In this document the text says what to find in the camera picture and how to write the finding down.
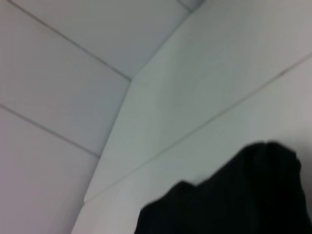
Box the black shirt with FREE print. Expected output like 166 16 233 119
136 140 312 234

